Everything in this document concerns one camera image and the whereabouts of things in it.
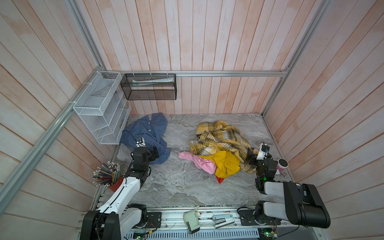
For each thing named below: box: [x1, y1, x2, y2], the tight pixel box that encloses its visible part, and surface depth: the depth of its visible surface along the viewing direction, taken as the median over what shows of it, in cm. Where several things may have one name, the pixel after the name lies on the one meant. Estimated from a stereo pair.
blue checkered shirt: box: [120, 112, 171, 165], surface depth 105 cm
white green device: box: [183, 206, 201, 235], surface depth 70 cm
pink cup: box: [276, 158, 289, 171], surface depth 90 cm
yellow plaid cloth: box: [189, 120, 256, 174], surface depth 90 cm
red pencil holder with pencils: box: [92, 161, 124, 192], surface depth 76 cm
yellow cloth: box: [199, 150, 241, 179], surface depth 88 cm
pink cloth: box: [178, 151, 217, 175], surface depth 88 cm
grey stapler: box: [212, 213, 235, 229], surface depth 73 cm
